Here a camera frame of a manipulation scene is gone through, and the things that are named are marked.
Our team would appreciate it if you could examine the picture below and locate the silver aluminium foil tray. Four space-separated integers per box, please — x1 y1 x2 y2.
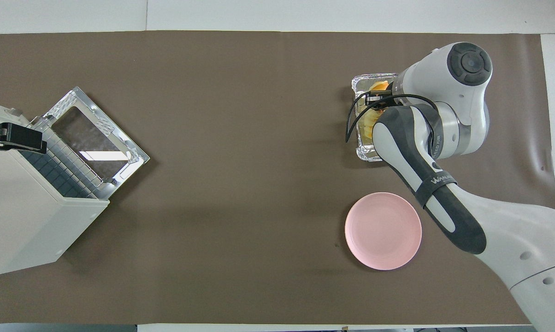
351 73 400 162

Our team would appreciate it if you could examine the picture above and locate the yellow ridged bread loaf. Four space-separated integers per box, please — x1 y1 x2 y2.
360 81 390 135

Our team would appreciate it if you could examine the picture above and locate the cream toaster oven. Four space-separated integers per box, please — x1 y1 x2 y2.
0 97 110 275

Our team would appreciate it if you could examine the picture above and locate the glass oven door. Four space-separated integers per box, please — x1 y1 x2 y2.
42 86 150 200

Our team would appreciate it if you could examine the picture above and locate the brown table mat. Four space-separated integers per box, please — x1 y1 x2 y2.
0 31 555 325

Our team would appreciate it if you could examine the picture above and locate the pink round plate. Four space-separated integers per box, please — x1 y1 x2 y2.
345 192 422 271

